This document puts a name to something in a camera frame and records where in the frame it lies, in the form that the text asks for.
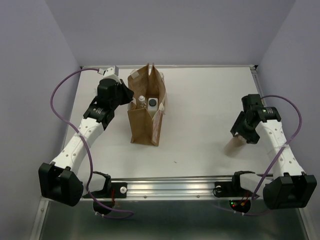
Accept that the beige pump bottle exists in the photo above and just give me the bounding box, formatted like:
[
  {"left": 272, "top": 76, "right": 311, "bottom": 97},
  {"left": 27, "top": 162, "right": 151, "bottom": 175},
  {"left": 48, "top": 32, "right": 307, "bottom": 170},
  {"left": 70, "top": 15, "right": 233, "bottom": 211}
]
[{"left": 223, "top": 134, "right": 247, "bottom": 157}]

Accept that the amber liquid squeeze bottle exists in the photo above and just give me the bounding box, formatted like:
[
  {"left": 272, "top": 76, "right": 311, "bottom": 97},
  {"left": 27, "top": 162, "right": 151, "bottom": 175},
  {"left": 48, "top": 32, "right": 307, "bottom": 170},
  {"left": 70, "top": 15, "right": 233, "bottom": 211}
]
[{"left": 137, "top": 95, "right": 147, "bottom": 109}]

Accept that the white bottle black cap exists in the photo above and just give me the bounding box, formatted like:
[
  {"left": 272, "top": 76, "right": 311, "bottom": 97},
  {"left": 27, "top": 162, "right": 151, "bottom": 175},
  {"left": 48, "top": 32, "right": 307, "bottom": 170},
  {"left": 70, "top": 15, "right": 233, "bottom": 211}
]
[{"left": 147, "top": 97, "right": 159, "bottom": 113}]

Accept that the brown canvas tote bag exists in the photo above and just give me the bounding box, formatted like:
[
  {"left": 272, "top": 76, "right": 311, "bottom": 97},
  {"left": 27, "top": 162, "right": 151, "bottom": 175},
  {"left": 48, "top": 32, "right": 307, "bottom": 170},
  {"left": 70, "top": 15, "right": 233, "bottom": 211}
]
[{"left": 127, "top": 64, "right": 167, "bottom": 147}]

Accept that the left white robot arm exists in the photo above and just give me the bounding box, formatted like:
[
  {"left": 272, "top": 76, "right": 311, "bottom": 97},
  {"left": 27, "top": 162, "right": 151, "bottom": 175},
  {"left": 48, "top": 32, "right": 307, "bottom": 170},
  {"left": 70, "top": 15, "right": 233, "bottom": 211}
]
[{"left": 38, "top": 78, "right": 134, "bottom": 207}]

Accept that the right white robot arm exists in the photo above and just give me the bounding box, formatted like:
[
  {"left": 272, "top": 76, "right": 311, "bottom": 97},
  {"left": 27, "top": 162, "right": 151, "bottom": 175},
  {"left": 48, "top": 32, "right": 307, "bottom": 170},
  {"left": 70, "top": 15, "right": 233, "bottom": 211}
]
[{"left": 230, "top": 94, "right": 317, "bottom": 210}]

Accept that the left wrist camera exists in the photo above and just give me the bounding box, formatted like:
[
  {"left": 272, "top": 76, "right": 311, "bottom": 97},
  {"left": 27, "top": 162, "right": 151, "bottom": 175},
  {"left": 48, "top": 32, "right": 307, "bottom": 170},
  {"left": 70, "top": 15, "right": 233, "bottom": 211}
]
[{"left": 98, "top": 65, "right": 119, "bottom": 78}]

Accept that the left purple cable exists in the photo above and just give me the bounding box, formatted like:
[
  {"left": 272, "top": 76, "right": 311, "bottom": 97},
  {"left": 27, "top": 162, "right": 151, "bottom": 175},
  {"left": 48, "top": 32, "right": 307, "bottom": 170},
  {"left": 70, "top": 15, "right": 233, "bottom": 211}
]
[{"left": 50, "top": 67, "right": 135, "bottom": 219}]

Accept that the aluminium mounting rail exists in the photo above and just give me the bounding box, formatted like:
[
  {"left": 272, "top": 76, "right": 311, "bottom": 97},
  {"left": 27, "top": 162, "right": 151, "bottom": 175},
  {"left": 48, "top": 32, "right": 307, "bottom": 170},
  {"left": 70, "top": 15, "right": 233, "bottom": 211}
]
[{"left": 82, "top": 174, "right": 306, "bottom": 201}]

